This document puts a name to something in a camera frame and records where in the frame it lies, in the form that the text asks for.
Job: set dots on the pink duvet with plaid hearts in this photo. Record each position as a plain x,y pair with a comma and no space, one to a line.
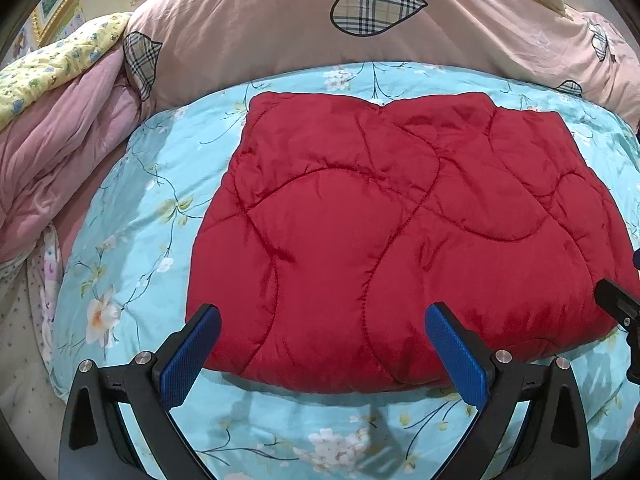
280,20

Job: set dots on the pink quilted blanket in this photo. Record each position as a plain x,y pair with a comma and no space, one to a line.
65,150

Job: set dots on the yellow floral blanket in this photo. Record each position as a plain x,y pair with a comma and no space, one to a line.
60,60

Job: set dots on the white dotted bed sheet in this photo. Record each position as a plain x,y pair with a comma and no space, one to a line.
25,360

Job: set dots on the blue floral bed sheet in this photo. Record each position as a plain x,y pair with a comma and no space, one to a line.
150,210

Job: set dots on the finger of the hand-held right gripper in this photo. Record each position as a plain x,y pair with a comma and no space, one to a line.
617,302

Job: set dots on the gold framed floral painting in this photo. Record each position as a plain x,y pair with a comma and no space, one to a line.
57,0

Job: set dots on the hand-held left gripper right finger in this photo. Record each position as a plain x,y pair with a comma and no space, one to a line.
457,355

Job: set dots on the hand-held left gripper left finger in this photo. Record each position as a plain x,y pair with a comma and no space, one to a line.
192,355

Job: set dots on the red puffer jacket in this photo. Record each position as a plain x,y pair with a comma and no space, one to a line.
400,240

